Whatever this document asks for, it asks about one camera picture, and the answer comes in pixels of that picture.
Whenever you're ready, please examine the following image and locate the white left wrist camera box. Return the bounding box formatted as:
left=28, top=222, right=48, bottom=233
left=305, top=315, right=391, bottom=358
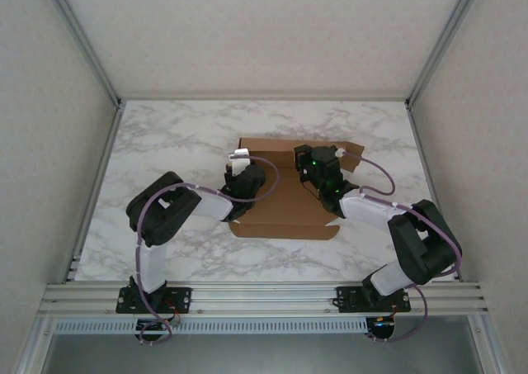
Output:
left=227, top=147, right=252, bottom=176

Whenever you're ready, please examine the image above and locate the brown cardboard paper box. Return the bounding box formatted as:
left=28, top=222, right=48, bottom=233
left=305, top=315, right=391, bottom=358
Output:
left=225, top=136, right=366, bottom=241

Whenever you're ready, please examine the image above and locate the grey slotted cable duct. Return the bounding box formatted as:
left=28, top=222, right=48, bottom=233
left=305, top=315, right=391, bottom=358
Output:
left=53, top=318, right=369, bottom=334

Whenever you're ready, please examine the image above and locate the aluminium frame post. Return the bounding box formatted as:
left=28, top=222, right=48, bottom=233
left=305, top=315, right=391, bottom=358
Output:
left=16, top=320, right=57, bottom=374
left=406, top=0, right=488, bottom=109
left=469, top=315, right=511, bottom=374
left=40, top=0, right=125, bottom=109

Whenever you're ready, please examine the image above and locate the wide aluminium base rail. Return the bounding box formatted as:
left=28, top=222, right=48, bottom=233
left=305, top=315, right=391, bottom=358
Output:
left=40, top=282, right=490, bottom=320

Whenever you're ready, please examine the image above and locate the grey metal panel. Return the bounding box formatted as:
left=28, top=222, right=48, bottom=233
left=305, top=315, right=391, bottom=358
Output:
left=40, top=333, right=483, bottom=374

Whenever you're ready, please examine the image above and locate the small black controller board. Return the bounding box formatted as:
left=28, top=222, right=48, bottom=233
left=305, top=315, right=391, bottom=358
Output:
left=135, top=318, right=172, bottom=334
left=368, top=315, right=398, bottom=337

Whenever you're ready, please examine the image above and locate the aluminium frame rail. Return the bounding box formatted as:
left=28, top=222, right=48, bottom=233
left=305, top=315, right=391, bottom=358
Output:
left=406, top=101, right=462, bottom=283
left=119, top=96, right=409, bottom=102
left=64, top=101, right=127, bottom=284

